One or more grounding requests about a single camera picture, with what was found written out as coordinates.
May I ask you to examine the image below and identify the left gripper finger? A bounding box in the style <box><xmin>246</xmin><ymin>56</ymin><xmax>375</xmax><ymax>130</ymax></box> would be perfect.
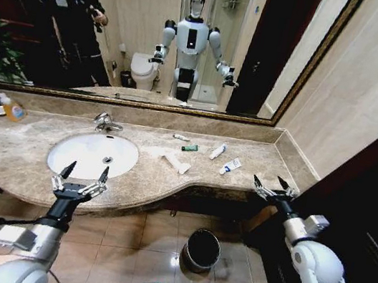
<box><xmin>82</xmin><ymin>163</ymin><xmax>112</xmax><ymax>199</ymax></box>
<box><xmin>49</xmin><ymin>158</ymin><xmax>77</xmax><ymax>196</ymax></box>

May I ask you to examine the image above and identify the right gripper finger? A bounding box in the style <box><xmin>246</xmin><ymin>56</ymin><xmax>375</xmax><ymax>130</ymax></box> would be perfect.
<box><xmin>274</xmin><ymin>176</ymin><xmax>301</xmax><ymax>200</ymax></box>
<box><xmin>250</xmin><ymin>174</ymin><xmax>276</xmax><ymax>202</ymax></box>

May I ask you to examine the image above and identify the white oval sink basin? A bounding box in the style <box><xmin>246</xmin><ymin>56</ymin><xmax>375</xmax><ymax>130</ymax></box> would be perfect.
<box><xmin>44</xmin><ymin>125</ymin><xmax>142</xmax><ymax>190</ymax></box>

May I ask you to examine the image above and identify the dark round trash bin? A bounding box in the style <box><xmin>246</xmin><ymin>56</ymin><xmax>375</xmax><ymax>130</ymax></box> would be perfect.
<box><xmin>177</xmin><ymin>224</ymin><xmax>226</xmax><ymax>278</ymax></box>

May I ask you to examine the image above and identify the white and blue tube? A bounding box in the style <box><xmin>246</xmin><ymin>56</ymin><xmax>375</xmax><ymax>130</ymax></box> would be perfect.
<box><xmin>218</xmin><ymin>154</ymin><xmax>244</xmax><ymax>179</ymax></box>

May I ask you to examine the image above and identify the white toothpaste tube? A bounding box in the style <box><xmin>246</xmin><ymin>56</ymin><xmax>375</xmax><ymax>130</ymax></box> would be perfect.
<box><xmin>207</xmin><ymin>140</ymin><xmax>229</xmax><ymax>163</ymax></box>

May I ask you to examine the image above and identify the chrome faucet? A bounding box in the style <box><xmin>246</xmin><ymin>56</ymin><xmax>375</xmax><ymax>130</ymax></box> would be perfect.
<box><xmin>91</xmin><ymin>109</ymin><xmax>127</xmax><ymax>137</ymax></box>

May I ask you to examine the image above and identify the dark wooden door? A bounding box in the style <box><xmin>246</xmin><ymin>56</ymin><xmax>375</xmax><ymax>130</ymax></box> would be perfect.
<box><xmin>248</xmin><ymin>87</ymin><xmax>378</xmax><ymax>283</ymax></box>

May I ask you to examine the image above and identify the orange soap pump bottle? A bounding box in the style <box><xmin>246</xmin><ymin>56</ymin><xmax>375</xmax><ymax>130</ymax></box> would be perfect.
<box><xmin>0</xmin><ymin>92</ymin><xmax>31</xmax><ymax>124</ymax></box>

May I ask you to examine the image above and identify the small green tube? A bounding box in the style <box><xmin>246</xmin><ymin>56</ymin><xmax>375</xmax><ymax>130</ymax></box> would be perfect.
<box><xmin>180</xmin><ymin>141</ymin><xmax>200</xmax><ymax>155</ymax></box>

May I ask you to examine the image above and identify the gold framed wall mirror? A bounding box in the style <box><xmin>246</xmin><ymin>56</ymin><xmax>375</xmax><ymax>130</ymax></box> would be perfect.
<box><xmin>0</xmin><ymin>0</ymin><xmax>367</xmax><ymax>147</ymax></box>

